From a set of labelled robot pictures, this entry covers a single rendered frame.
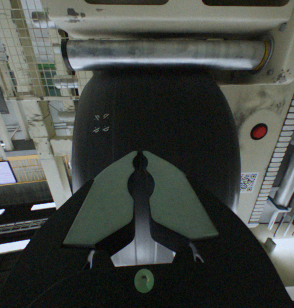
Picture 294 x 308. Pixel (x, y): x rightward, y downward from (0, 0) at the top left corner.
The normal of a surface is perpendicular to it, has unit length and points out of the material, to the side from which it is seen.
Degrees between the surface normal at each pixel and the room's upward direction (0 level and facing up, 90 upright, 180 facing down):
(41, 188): 90
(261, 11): 90
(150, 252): 85
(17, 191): 90
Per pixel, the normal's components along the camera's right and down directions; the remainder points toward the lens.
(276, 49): -1.00, 0.04
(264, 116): 0.05, 0.40
